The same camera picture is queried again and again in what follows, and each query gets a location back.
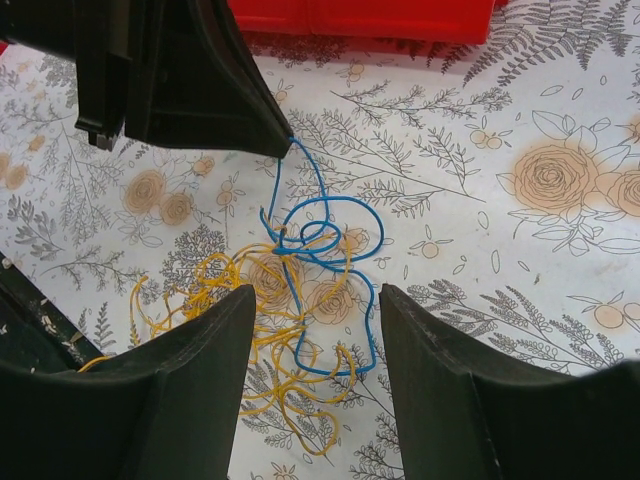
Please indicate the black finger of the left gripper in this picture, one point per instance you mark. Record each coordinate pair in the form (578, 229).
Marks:
(172, 74)

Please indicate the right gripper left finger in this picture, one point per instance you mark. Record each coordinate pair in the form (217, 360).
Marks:
(165, 410)

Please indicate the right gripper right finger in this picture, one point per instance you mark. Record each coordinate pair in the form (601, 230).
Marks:
(467, 411)

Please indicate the red plastic bin tray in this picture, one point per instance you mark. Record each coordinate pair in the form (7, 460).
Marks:
(451, 21)

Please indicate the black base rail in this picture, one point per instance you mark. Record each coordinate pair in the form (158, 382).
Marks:
(30, 320)

